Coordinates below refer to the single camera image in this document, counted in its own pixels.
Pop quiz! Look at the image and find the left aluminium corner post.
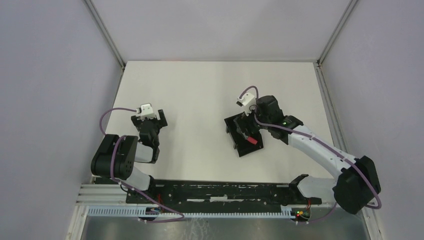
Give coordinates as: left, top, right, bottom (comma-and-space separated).
82, 0, 126, 71

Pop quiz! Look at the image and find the right aluminium side rail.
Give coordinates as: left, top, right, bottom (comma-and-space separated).
313, 60, 351, 154

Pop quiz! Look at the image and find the red handled screwdriver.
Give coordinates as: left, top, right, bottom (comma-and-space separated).
246, 136, 258, 145

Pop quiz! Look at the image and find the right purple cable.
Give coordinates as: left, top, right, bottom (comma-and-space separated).
239, 85, 382, 225

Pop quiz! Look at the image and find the white slotted cable duct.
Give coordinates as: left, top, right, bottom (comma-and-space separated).
87, 205, 296, 220

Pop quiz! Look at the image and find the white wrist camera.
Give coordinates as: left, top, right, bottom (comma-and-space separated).
136, 103, 157, 121
236, 92, 256, 108

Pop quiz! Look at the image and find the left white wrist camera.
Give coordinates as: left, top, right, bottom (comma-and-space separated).
136, 103, 157, 121

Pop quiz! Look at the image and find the right aluminium corner post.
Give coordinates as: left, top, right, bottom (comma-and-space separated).
316, 0, 359, 66

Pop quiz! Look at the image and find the black plastic bin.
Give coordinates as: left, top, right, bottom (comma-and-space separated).
224, 112, 264, 158

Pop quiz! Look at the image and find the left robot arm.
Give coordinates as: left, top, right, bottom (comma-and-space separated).
90, 103, 168, 191

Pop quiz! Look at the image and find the aluminium corner post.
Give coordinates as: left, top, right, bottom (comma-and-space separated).
82, 0, 126, 71
316, 0, 359, 66

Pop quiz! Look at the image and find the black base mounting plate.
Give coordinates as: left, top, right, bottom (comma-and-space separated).
145, 179, 322, 214

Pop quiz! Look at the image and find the purple cable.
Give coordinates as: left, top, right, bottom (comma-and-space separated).
239, 85, 382, 225
100, 107, 185, 224

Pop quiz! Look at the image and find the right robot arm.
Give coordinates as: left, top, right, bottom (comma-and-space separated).
234, 93, 382, 214

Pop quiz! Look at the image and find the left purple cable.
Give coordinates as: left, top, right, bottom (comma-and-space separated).
100, 107, 185, 224

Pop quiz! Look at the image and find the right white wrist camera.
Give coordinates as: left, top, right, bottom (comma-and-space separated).
236, 92, 256, 108

